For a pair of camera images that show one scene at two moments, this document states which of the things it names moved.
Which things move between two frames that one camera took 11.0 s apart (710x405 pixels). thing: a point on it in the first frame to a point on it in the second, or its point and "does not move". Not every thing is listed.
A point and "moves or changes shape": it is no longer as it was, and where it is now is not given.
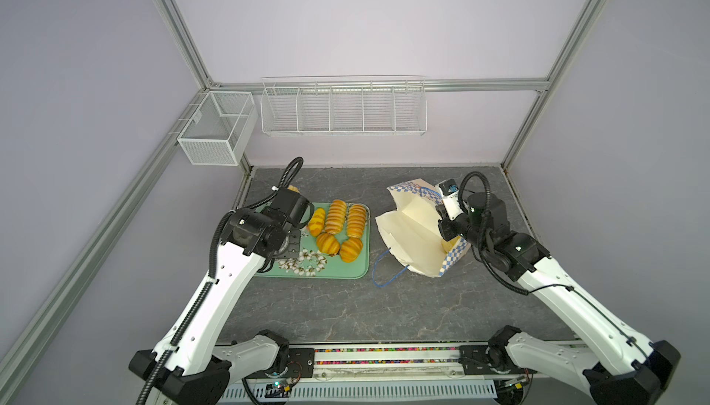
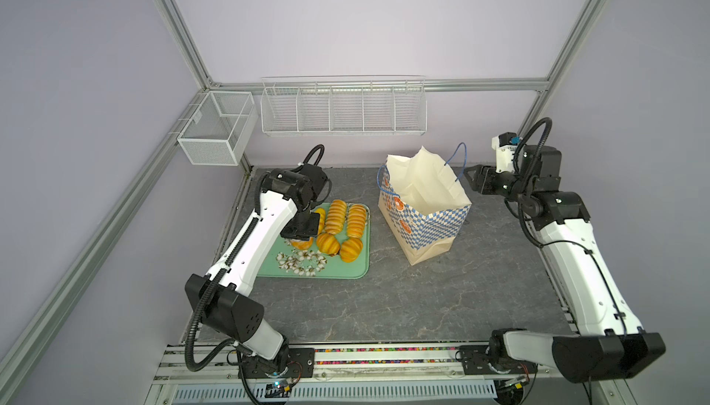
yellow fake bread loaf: x=356 y=220 does not move
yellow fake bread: x=336 y=216 does not move
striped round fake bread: x=327 y=243 does not move
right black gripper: x=446 y=229 to x=485 y=178
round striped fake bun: x=350 y=249 does not move
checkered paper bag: x=411 y=231 moves or changes shape
